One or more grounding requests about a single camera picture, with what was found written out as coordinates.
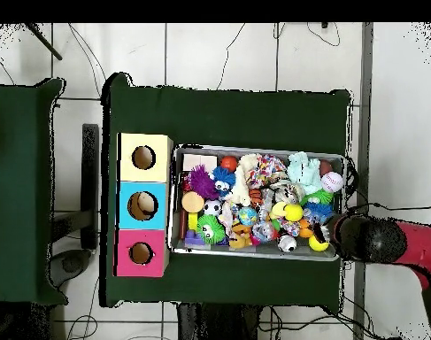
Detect smooth orange ball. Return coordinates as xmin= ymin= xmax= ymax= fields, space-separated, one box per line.
xmin=219 ymin=155 xmax=239 ymax=174

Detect yellow ball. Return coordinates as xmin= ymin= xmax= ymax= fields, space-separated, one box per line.
xmin=308 ymin=235 xmax=330 ymax=253

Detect green spiky ball with eyes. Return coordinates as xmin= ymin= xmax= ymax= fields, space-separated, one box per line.
xmin=196 ymin=213 xmax=227 ymax=246

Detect black tripod leg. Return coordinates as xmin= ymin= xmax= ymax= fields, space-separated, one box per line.
xmin=25 ymin=22 xmax=64 ymax=61

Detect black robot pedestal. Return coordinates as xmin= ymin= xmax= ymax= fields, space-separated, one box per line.
xmin=175 ymin=302 xmax=264 ymax=340

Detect purple spiky ball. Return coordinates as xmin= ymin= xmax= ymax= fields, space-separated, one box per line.
xmin=187 ymin=164 xmax=221 ymax=201

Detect black upright stand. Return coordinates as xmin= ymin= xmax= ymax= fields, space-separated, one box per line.
xmin=80 ymin=123 xmax=100 ymax=251

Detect white baseball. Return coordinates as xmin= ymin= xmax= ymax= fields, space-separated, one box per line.
xmin=319 ymin=171 xmax=344 ymax=193

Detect small soccer ball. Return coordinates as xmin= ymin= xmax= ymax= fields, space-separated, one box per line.
xmin=203 ymin=198 xmax=224 ymax=217

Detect grey rounded floor base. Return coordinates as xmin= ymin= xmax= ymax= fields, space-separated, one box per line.
xmin=48 ymin=249 xmax=92 ymax=288

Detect dark green table cloth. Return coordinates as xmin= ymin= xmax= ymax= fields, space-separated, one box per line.
xmin=99 ymin=72 xmax=352 ymax=313

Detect black power cable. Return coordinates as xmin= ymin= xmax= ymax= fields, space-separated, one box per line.
xmin=343 ymin=201 xmax=431 ymax=222

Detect wooden box with three holes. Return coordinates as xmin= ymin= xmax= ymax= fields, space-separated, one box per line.
xmin=115 ymin=132 xmax=174 ymax=278

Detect globe print ball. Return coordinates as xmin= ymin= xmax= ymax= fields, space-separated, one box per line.
xmin=237 ymin=205 xmax=259 ymax=228

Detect shallow mesh bin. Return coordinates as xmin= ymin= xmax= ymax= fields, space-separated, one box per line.
xmin=166 ymin=143 xmax=347 ymax=262

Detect mint green cloth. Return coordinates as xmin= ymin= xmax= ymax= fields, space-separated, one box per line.
xmin=286 ymin=151 xmax=324 ymax=196

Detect green covered side table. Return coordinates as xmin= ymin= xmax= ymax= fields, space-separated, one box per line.
xmin=0 ymin=78 xmax=69 ymax=306

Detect blue spiky ball with eyes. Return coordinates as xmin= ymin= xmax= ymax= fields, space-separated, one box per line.
xmin=211 ymin=166 xmax=237 ymax=197

